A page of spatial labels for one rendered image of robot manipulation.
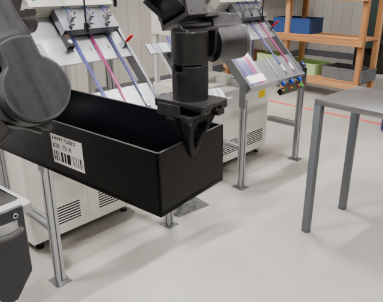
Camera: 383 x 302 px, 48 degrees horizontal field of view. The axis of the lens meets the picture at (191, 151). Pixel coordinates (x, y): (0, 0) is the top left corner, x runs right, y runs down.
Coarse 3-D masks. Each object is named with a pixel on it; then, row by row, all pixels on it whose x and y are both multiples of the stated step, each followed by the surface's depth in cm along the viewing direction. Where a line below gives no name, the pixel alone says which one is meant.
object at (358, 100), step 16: (336, 96) 232; (352, 96) 232; (368, 96) 232; (320, 112) 228; (352, 112) 214; (368, 112) 208; (320, 128) 233; (352, 128) 261; (352, 144) 264; (352, 160) 270; (304, 208) 251; (304, 224) 254
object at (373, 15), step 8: (376, 0) 663; (376, 8) 666; (376, 16) 669; (368, 24) 679; (368, 32) 681; (368, 48) 688; (368, 56) 699; (352, 64) 715; (368, 64) 703; (376, 64) 697; (376, 72) 701
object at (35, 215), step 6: (42, 168) 189; (36, 210) 214; (30, 216) 214; (36, 216) 209; (42, 216) 209; (36, 222) 211; (42, 222) 205; (162, 222) 265; (174, 222) 265; (168, 228) 259; (66, 276) 216; (54, 282) 212; (60, 282) 212; (66, 282) 212
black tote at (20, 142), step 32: (96, 96) 98; (64, 128) 80; (96, 128) 101; (128, 128) 94; (160, 128) 88; (32, 160) 91; (64, 160) 83; (96, 160) 76; (128, 160) 71; (160, 160) 66; (192, 160) 73; (128, 192) 73; (160, 192) 68; (192, 192) 75
